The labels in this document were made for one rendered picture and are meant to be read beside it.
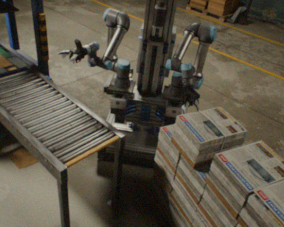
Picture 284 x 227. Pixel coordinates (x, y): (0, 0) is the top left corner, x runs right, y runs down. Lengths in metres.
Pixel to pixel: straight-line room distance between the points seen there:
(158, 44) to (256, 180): 1.39
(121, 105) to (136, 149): 0.53
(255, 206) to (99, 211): 1.46
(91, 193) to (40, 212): 0.45
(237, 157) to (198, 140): 0.24
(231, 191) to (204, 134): 0.37
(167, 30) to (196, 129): 1.03
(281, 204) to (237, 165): 0.28
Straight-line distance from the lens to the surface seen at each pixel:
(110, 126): 2.17
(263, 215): 1.56
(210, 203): 1.89
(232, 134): 1.90
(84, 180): 2.85
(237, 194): 1.65
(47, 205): 2.72
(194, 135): 1.79
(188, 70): 2.07
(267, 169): 1.74
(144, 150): 2.84
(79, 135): 2.09
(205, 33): 2.39
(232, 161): 1.69
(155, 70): 2.61
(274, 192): 1.63
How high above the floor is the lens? 2.15
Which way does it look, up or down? 35 degrees down
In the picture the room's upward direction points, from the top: 7 degrees clockwise
